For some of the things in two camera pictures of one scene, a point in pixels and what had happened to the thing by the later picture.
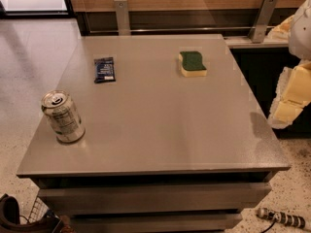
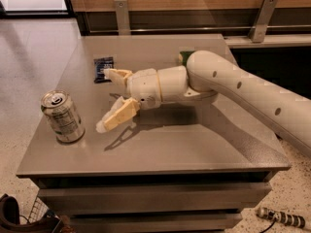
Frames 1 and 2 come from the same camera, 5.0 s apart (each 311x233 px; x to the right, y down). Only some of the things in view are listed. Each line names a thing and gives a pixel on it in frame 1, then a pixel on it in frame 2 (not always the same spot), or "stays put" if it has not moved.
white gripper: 301,33 → 144,87
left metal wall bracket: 122,16 stays put
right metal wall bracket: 262,18 stays put
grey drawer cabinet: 154,134 stays put
